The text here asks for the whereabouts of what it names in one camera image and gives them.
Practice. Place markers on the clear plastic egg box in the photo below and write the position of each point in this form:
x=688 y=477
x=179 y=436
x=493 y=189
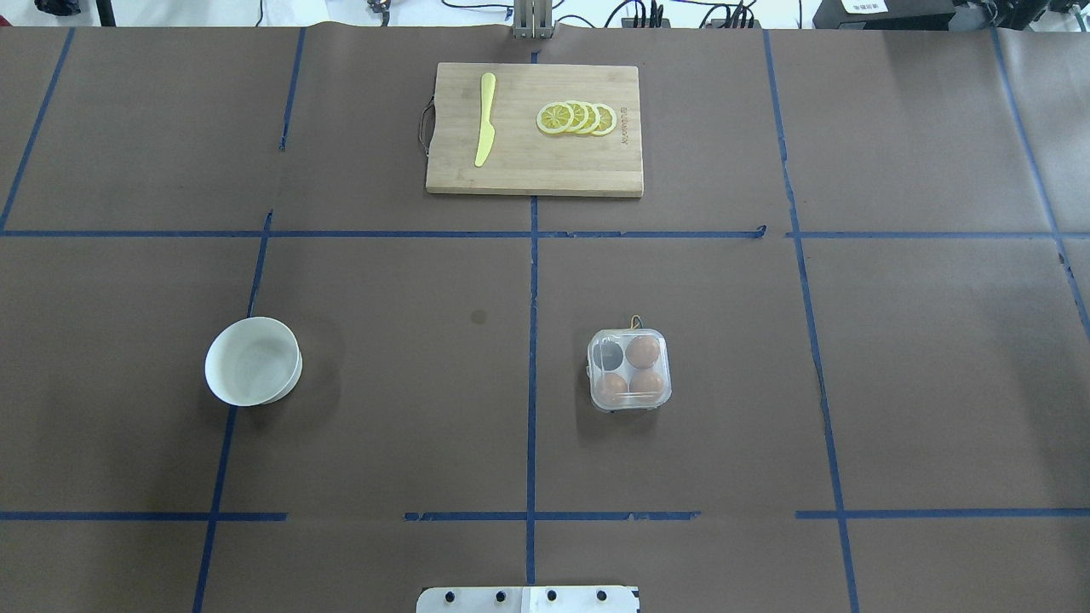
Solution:
x=605 y=353

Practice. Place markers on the brown egg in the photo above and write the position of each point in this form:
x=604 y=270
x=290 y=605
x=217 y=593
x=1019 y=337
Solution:
x=610 y=391
x=646 y=384
x=643 y=351

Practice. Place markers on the bamboo cutting board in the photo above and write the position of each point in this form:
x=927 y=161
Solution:
x=524 y=162

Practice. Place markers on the yellow plastic knife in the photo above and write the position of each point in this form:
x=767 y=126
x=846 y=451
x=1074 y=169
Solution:
x=487 y=132

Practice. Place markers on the lemon slice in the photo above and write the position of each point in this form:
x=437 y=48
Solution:
x=593 y=118
x=555 y=118
x=581 y=116
x=606 y=120

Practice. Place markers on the white bowl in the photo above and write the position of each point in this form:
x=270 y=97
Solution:
x=253 y=361

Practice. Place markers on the aluminium frame post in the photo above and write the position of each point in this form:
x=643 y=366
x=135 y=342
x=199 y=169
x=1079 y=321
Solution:
x=533 y=19

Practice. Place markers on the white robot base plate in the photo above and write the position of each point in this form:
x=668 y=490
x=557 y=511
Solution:
x=563 y=598

